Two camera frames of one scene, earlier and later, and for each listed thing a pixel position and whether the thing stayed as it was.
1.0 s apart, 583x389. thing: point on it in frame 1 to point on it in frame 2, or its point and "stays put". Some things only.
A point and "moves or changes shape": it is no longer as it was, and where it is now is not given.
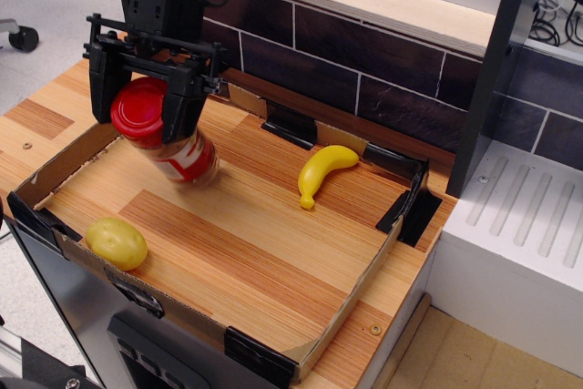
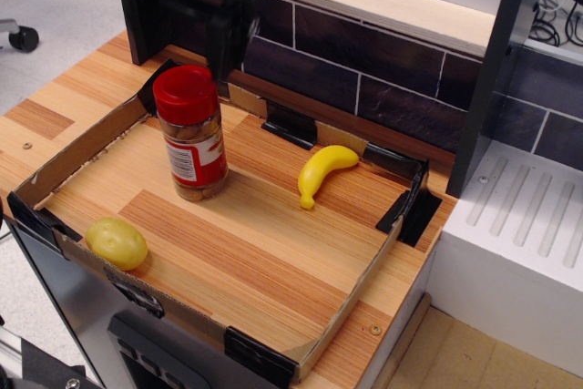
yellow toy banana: (317, 164) stays put
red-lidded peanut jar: (137, 113) moves or changes shape
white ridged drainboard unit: (509, 257) stays put
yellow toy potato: (117, 243) stays put
